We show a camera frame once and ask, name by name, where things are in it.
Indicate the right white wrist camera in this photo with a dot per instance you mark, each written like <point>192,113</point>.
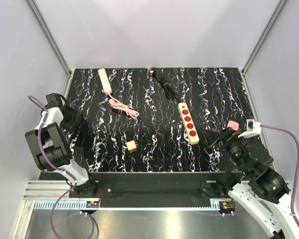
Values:
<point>253,128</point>

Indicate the white pink power strip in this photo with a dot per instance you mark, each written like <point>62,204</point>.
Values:
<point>105,81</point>

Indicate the grey cable duct rail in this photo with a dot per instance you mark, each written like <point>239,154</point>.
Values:
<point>88,205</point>

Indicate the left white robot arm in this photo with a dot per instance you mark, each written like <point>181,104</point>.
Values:
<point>49,148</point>

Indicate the beige red power strip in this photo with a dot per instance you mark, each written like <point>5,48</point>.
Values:
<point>188,123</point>

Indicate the pink cube plug adapter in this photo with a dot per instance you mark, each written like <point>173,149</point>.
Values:
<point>131,145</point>

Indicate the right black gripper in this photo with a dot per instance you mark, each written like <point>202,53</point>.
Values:
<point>226,135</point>

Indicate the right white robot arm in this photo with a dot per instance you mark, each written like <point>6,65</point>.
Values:
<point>261,191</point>

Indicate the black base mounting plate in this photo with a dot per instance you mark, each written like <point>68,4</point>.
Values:
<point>164,184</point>

